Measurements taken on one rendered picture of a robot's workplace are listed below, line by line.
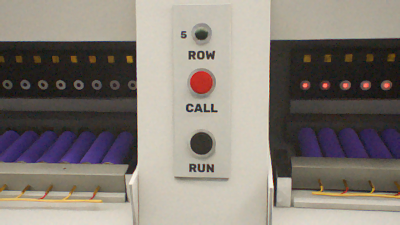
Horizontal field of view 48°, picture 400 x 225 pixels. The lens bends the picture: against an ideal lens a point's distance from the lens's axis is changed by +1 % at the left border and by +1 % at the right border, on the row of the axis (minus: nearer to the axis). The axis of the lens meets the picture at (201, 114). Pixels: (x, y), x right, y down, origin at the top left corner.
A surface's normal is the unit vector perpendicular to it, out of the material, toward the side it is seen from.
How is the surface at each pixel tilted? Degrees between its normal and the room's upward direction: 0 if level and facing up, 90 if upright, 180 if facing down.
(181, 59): 90
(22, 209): 18
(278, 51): 90
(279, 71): 90
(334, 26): 108
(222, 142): 90
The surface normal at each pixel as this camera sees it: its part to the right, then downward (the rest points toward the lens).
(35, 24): -0.09, 0.39
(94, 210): -0.03, -0.92
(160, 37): -0.10, 0.08
